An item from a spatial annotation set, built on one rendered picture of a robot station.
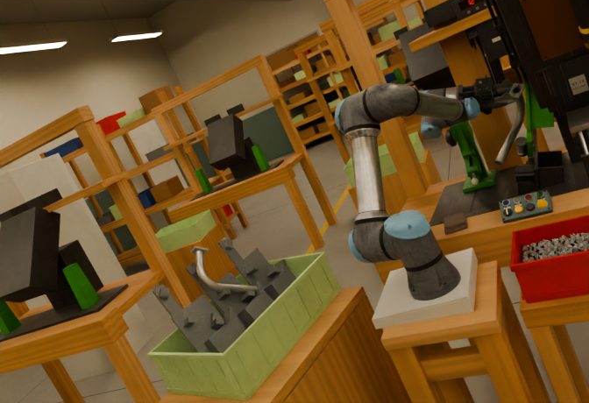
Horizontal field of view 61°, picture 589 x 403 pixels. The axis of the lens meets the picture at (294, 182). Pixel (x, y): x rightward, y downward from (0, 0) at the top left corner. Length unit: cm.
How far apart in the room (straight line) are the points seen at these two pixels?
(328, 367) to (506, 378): 58
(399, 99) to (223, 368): 97
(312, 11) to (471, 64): 1018
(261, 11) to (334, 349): 1129
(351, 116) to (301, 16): 1080
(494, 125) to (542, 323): 101
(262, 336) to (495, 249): 82
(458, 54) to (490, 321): 120
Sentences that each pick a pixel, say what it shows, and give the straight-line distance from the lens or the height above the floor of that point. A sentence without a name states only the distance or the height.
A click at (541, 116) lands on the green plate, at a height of 115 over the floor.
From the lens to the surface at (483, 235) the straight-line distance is 179.
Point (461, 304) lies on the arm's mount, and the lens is 146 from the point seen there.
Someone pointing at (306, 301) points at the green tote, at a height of 87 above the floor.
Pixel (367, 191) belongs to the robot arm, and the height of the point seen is 120.
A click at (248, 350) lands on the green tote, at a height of 91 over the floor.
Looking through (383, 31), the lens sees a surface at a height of 171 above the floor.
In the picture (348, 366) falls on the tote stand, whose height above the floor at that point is 63.
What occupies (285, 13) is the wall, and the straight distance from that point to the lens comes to 1248.
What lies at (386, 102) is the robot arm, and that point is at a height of 143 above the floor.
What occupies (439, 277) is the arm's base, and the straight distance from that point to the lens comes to 149.
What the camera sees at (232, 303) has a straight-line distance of 196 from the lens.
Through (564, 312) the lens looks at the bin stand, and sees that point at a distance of 151.
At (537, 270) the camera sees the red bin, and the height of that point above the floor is 89.
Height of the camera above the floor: 160
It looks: 10 degrees down
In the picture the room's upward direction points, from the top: 25 degrees counter-clockwise
